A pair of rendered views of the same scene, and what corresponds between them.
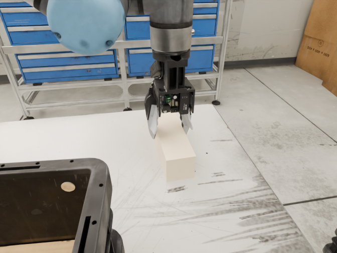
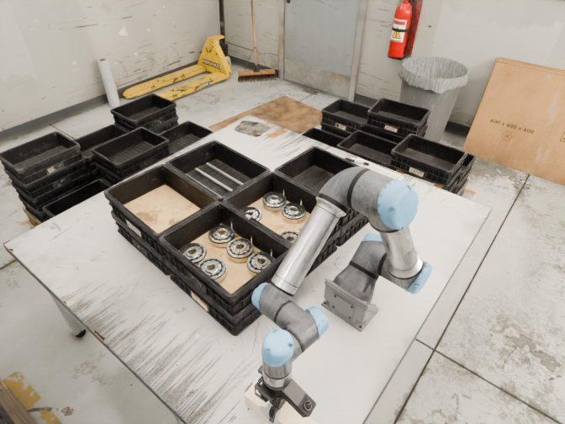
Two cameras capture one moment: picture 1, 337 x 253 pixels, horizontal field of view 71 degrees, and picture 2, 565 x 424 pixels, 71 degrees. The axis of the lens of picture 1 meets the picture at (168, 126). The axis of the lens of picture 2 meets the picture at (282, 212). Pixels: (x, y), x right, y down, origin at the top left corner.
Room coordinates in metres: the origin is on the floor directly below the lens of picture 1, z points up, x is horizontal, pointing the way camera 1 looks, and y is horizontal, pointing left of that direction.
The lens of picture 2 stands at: (0.83, -0.34, 1.92)
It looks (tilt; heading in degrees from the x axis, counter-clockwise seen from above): 40 degrees down; 138
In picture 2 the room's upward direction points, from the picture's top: 1 degrees clockwise
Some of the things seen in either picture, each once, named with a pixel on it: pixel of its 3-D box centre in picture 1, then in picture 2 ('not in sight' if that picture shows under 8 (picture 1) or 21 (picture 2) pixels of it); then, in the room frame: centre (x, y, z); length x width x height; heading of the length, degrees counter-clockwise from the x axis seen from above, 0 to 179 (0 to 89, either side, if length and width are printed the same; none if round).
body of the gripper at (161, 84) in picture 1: (171, 81); (274, 384); (0.44, -0.01, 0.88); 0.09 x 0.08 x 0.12; 12
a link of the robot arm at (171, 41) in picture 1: (172, 37); (276, 371); (0.45, -0.01, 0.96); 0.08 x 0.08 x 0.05
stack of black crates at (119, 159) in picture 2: not in sight; (138, 172); (-1.50, 0.43, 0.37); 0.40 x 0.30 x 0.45; 100
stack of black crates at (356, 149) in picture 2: not in sight; (367, 166); (-0.57, 1.76, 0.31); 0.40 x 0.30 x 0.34; 10
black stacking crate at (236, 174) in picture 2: not in sight; (218, 177); (-0.48, 0.44, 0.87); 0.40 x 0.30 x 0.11; 6
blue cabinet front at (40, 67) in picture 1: (64, 44); not in sight; (1.77, 0.76, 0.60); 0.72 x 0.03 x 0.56; 100
